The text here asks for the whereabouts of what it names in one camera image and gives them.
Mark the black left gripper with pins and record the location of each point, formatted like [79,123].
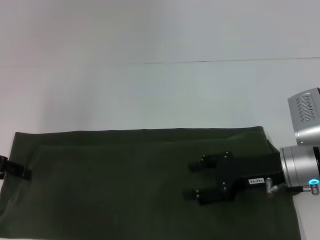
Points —
[3,166]

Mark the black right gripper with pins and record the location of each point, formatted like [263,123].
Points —
[240,172]

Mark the dark green FREE! t-shirt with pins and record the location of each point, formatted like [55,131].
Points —
[112,187]

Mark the white and silver right arm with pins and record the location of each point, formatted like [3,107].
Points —
[300,165]

